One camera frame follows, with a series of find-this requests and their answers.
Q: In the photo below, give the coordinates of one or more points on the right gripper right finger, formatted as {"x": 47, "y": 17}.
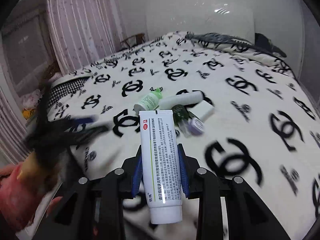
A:
{"x": 228, "y": 208}

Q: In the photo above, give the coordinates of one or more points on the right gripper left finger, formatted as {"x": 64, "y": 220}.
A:
{"x": 93, "y": 209}

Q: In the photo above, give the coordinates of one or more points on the white ointment tube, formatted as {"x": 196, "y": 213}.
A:
{"x": 161, "y": 166}

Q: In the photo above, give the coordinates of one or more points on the dark green glass bottle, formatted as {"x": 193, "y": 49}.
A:
{"x": 180, "y": 114}

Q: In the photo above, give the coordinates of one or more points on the person's left hand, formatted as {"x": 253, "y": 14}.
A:
{"x": 23, "y": 186}

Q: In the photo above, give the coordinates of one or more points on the white blanket with black logos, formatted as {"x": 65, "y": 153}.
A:
{"x": 261, "y": 125}

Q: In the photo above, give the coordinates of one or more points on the green white small bottle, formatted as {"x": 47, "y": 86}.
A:
{"x": 150, "y": 101}

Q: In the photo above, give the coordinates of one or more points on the purple capped small bottle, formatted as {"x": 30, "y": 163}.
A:
{"x": 191, "y": 127}

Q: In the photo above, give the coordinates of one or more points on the white rectangular box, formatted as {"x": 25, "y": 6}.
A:
{"x": 202, "y": 111}

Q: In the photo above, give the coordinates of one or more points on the wooden chair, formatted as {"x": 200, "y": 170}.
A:
{"x": 133, "y": 41}

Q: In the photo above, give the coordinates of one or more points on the pink striped curtain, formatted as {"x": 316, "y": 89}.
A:
{"x": 84, "y": 31}

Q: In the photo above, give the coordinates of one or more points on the white cylinder tube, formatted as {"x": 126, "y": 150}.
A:
{"x": 182, "y": 99}

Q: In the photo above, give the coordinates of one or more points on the black patterned pillow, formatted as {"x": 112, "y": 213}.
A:
{"x": 261, "y": 42}

